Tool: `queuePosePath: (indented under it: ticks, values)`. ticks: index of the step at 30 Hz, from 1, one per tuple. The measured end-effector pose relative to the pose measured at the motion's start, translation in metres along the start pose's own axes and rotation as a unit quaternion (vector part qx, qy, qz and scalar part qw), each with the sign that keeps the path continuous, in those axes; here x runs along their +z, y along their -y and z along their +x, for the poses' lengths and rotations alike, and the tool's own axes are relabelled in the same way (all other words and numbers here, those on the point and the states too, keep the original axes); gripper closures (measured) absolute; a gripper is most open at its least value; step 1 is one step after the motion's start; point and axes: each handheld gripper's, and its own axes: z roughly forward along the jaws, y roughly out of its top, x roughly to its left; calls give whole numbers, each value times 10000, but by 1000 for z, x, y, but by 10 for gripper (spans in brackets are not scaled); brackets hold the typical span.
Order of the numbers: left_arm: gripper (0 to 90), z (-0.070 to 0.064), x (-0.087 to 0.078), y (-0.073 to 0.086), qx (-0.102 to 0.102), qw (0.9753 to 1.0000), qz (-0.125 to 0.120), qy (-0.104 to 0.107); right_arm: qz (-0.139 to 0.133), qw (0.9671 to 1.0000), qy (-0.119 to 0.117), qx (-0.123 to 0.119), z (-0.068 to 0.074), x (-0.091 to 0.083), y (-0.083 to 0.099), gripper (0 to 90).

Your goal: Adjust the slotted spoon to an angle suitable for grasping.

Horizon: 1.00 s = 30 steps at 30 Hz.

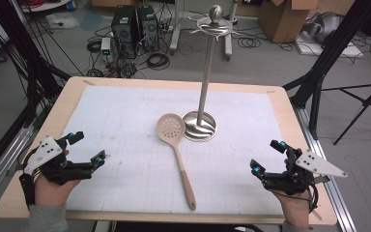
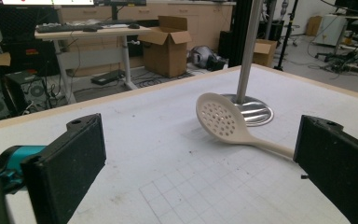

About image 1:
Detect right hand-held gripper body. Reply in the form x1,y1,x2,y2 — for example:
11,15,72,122
260,146,349,196

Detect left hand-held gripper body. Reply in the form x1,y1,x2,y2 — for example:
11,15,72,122
23,134,95,187

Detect beige slotted spoon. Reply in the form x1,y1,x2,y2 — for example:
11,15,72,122
156,112,198,212

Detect metal utensil rack stand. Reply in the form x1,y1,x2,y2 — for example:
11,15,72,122
181,4,242,143

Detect person's left hand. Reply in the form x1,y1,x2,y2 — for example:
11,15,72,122
33,173,81,208

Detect person's right hand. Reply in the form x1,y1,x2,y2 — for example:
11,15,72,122
271,188,313,230

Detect white grid mat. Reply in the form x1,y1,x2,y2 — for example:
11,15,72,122
64,84,287,217

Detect small white power box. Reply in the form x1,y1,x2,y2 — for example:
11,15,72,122
100,37,113,56

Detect black tripod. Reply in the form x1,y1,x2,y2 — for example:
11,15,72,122
321,76,371,146

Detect black computer tower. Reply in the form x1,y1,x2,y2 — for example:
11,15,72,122
110,5,140,60
136,5,160,53

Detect flat white board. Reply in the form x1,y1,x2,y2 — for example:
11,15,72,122
295,34,365,60

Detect large open cardboard box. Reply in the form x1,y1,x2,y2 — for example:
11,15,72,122
258,0,321,44

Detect grey bag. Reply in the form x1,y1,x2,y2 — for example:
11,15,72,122
304,12,345,44

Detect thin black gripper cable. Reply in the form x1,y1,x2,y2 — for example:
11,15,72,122
270,188,321,215

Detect aluminium table rail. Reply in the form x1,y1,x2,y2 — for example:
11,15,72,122
293,105,357,232
0,124,36,212

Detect black wrist strap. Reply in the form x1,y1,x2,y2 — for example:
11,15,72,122
18,173,37,208

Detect black frame stand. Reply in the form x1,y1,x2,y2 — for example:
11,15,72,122
282,0,371,140
0,0,72,130

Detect coiled black cable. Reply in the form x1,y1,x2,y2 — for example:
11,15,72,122
237,37,262,49
146,52,171,72
86,39,102,54

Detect white stand frame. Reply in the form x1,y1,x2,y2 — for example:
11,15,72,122
169,0,240,62

